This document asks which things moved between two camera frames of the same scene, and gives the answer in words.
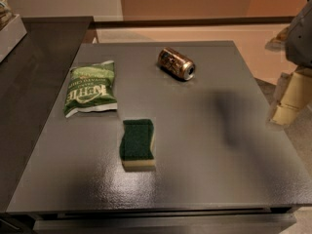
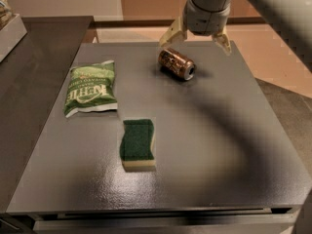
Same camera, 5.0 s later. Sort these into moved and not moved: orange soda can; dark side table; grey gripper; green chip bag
Moved: grey gripper
Not moved: orange soda can; dark side table; green chip bag
